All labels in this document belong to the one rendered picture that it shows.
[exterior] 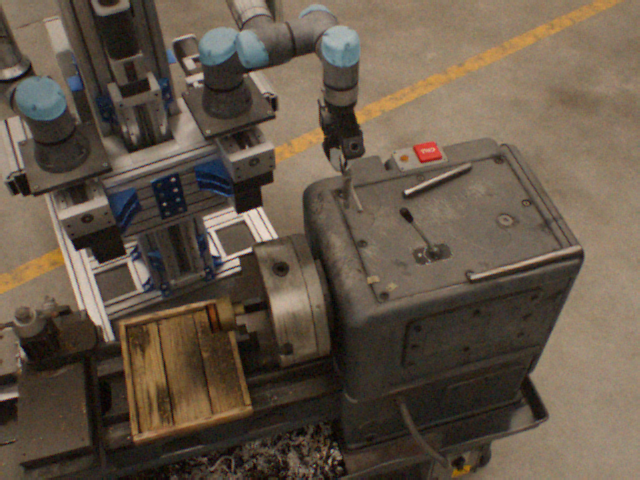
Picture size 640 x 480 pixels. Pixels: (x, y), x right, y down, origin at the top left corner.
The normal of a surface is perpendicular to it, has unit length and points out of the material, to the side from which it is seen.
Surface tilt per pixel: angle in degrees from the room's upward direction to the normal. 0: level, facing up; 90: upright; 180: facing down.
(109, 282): 0
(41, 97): 7
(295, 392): 0
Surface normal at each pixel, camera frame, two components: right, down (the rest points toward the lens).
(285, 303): 0.16, -0.07
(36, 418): 0.00, -0.62
